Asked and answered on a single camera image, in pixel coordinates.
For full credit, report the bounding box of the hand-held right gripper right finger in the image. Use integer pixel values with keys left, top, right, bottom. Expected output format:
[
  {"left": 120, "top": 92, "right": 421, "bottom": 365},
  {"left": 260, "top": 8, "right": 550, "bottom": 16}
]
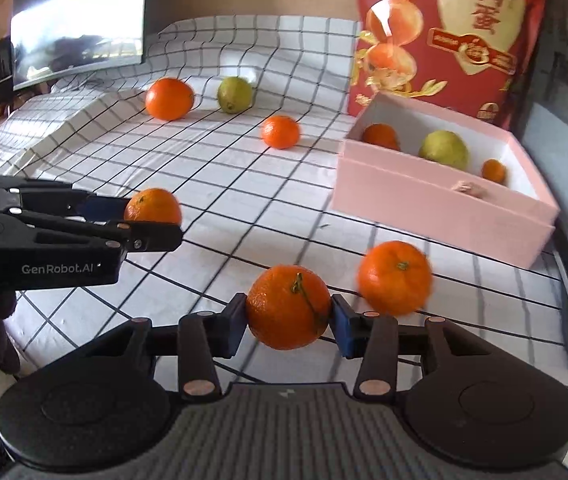
[{"left": 331, "top": 295, "right": 484, "bottom": 402}]

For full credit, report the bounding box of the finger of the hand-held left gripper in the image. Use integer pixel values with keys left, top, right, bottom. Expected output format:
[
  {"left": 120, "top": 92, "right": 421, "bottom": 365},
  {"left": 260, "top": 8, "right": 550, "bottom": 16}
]
[
  {"left": 0, "top": 176, "right": 131, "bottom": 223},
  {"left": 14, "top": 211, "right": 183, "bottom": 257}
]

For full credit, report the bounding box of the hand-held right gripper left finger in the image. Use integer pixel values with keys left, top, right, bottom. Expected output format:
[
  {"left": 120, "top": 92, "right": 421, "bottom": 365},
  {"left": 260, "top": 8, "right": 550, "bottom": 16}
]
[{"left": 91, "top": 292, "right": 249, "bottom": 402}]

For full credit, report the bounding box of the mandarin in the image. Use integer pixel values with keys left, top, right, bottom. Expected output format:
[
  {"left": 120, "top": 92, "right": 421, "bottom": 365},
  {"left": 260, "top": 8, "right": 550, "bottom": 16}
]
[
  {"left": 261, "top": 115, "right": 301, "bottom": 150},
  {"left": 246, "top": 265, "right": 332, "bottom": 351},
  {"left": 362, "top": 123, "right": 401, "bottom": 152},
  {"left": 124, "top": 188, "right": 183, "bottom": 226},
  {"left": 358, "top": 241, "right": 433, "bottom": 317}
]

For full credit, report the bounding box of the pink cardboard box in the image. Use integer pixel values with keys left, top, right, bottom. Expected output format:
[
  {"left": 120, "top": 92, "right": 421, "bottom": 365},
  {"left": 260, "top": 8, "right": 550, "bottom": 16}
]
[{"left": 331, "top": 91, "right": 560, "bottom": 270}]

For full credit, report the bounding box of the large green guava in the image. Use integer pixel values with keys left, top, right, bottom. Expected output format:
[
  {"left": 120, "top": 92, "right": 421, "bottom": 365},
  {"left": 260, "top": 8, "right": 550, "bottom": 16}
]
[{"left": 418, "top": 130, "right": 469, "bottom": 171}]

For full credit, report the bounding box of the small round kumquat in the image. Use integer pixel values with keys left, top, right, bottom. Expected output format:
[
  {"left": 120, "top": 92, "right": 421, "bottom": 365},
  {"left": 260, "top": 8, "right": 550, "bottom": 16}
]
[{"left": 481, "top": 159, "right": 507, "bottom": 184}]

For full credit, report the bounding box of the white checkered cloth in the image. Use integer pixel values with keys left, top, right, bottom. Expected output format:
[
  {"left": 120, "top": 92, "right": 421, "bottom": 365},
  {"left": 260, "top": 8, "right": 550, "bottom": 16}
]
[{"left": 0, "top": 15, "right": 568, "bottom": 480}]

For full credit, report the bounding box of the large orange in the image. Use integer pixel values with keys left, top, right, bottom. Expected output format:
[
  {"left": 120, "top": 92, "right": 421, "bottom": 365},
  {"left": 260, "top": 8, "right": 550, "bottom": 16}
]
[{"left": 145, "top": 77, "right": 195, "bottom": 121}]

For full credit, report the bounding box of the small green guava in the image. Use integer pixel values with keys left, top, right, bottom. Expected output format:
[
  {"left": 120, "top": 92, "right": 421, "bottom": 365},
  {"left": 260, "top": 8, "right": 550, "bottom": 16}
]
[{"left": 217, "top": 76, "right": 255, "bottom": 114}]

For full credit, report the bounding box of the black monitor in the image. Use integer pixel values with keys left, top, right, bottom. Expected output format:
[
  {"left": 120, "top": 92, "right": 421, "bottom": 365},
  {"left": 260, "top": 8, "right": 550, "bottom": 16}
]
[{"left": 11, "top": 0, "right": 149, "bottom": 92}]

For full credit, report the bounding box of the red snack bag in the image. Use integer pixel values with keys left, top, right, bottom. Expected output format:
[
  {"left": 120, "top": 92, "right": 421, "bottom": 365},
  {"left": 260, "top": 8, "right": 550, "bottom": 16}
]
[{"left": 349, "top": 0, "right": 552, "bottom": 131}]

